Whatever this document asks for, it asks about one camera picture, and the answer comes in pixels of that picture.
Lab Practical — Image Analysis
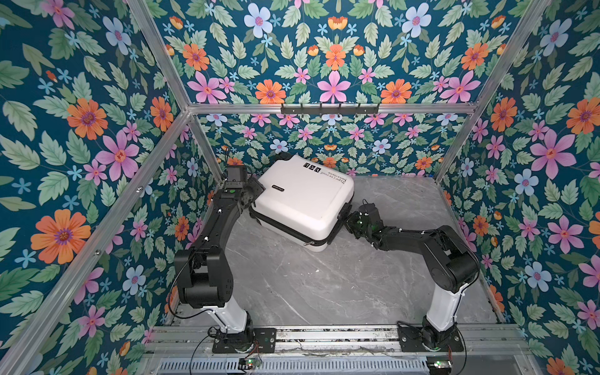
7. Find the black hook rail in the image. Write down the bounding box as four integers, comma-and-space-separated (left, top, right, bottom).
280, 103, 380, 117

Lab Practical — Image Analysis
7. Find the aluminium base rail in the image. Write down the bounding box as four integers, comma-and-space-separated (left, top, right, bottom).
140, 324, 531, 362

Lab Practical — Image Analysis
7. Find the white hard-shell suitcase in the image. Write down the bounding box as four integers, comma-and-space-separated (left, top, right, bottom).
248, 156, 355, 253

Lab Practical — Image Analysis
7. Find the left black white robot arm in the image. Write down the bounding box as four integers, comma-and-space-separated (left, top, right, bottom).
174, 166, 264, 342

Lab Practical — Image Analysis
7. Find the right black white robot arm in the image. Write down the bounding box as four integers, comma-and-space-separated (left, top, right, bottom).
345, 203, 480, 351

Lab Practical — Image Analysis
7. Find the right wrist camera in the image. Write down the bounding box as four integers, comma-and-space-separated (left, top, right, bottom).
359, 203, 381, 221

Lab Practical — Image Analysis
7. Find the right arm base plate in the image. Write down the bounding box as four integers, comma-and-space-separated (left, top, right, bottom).
397, 323, 465, 353

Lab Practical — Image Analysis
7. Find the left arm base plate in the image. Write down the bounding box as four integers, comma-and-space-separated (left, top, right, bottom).
212, 327, 278, 354

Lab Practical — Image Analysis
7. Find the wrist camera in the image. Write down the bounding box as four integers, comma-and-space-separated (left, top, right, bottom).
359, 203, 381, 221
226, 165, 248, 189

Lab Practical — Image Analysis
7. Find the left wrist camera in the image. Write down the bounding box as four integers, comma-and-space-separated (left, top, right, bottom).
226, 165, 248, 189

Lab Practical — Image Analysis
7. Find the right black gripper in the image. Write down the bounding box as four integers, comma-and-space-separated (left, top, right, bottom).
341, 211, 372, 239

